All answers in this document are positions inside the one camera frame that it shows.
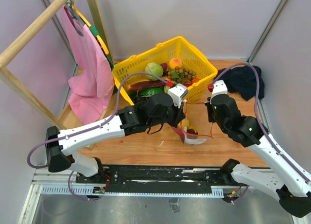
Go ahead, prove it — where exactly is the green cabbage back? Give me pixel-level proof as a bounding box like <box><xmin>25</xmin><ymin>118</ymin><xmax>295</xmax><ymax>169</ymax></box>
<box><xmin>144</xmin><ymin>62</ymin><xmax>164</xmax><ymax>77</ymax></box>

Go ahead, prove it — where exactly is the grey clothes hanger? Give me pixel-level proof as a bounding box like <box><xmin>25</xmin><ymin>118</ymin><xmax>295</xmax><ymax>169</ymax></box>
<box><xmin>64</xmin><ymin>0</ymin><xmax>90</xmax><ymax>35</ymax></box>

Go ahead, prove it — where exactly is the pink shirt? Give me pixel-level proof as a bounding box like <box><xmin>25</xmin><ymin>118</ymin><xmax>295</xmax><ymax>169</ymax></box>
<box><xmin>60</xmin><ymin>5</ymin><xmax>114</xmax><ymax>124</ymax></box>

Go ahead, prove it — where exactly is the yellow plastic basket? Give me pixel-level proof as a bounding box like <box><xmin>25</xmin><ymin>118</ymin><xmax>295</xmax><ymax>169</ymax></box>
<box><xmin>112</xmin><ymin>36</ymin><xmax>217</xmax><ymax>103</ymax></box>

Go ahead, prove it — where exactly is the orange fruit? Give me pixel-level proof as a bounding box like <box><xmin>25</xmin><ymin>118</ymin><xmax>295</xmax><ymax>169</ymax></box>
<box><xmin>191</xmin><ymin>78</ymin><xmax>200</xmax><ymax>85</ymax></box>

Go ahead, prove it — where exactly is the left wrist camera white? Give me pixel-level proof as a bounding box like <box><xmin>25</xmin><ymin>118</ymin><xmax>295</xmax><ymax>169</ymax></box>
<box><xmin>168</xmin><ymin>84</ymin><xmax>188</xmax><ymax>108</ymax></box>

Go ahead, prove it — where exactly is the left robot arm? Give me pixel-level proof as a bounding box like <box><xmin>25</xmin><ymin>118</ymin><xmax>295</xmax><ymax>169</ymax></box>
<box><xmin>46</xmin><ymin>92</ymin><xmax>185</xmax><ymax>183</ymax></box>

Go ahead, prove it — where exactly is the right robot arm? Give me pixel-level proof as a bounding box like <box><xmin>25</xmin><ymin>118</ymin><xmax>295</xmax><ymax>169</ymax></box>
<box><xmin>205</xmin><ymin>94</ymin><xmax>311</xmax><ymax>218</ymax></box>

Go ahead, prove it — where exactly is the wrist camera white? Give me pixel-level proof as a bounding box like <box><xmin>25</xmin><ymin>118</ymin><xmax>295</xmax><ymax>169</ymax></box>
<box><xmin>210</xmin><ymin>80</ymin><xmax>228</xmax><ymax>102</ymax></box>
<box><xmin>168</xmin><ymin>84</ymin><xmax>188</xmax><ymax>108</ymax></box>

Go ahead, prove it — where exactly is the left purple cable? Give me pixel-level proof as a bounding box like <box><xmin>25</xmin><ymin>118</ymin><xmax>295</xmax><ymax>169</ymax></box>
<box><xmin>27</xmin><ymin>72</ymin><xmax>173</xmax><ymax>169</ymax></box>

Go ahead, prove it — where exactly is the clear zip top bag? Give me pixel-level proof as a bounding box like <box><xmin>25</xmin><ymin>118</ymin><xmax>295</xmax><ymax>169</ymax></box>
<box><xmin>172</xmin><ymin>100</ymin><xmax>214</xmax><ymax>145</ymax></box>

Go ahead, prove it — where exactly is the watermelon slice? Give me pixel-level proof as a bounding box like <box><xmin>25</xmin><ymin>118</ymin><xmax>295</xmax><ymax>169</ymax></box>
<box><xmin>138</xmin><ymin>87</ymin><xmax>164</xmax><ymax>97</ymax></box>

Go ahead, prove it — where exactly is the red chili pepper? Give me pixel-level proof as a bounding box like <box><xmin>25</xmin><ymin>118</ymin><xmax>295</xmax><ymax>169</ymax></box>
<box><xmin>174</xmin><ymin>127</ymin><xmax>187</xmax><ymax>138</ymax></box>

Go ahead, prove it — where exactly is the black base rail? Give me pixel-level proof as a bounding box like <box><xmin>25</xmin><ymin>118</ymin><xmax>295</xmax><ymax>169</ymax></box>
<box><xmin>75</xmin><ymin>164</ymin><xmax>239</xmax><ymax>194</ymax></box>

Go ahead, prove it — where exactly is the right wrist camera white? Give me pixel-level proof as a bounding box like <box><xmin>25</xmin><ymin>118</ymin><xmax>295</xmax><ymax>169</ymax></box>
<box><xmin>210</xmin><ymin>80</ymin><xmax>228</xmax><ymax>102</ymax></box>

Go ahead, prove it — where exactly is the black grape bunch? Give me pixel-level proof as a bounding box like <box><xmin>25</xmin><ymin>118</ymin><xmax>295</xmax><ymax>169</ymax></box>
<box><xmin>132</xmin><ymin>96</ymin><xmax>147</xmax><ymax>104</ymax></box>

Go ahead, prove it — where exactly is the wooden clothes rack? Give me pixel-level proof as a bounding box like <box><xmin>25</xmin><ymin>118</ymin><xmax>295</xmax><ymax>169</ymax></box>
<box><xmin>0</xmin><ymin>0</ymin><xmax>115</xmax><ymax>151</ymax></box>

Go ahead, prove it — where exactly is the yellow clothes hanger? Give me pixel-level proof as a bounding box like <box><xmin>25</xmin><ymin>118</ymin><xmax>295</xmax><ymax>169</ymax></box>
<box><xmin>65</xmin><ymin>0</ymin><xmax>110</xmax><ymax>55</ymax></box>

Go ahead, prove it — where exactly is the peach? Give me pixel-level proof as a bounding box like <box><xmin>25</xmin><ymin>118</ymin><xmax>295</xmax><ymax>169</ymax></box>
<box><xmin>168</xmin><ymin>58</ymin><xmax>183</xmax><ymax>69</ymax></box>

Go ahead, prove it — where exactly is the purple sweet potato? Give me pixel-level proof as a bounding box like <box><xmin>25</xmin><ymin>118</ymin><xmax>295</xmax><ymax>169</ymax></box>
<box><xmin>160</xmin><ymin>63</ymin><xmax>168</xmax><ymax>71</ymax></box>

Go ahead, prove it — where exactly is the dark navy cloth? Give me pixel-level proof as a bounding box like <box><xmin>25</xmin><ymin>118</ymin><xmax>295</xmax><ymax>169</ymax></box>
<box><xmin>220</xmin><ymin>66</ymin><xmax>257</xmax><ymax>101</ymax></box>

